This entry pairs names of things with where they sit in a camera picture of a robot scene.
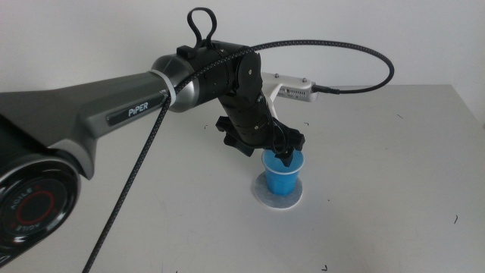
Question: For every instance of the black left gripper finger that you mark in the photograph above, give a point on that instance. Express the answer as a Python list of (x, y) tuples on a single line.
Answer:
[(286, 158), (238, 146)]

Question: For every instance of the blue plastic cup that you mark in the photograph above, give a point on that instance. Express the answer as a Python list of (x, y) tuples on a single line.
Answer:
[(280, 182)]

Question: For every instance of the grey round cup mat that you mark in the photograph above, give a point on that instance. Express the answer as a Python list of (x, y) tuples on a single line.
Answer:
[(276, 201)]

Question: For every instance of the white wrist camera with mount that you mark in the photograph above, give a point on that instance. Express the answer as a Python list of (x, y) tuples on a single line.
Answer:
[(293, 89)]

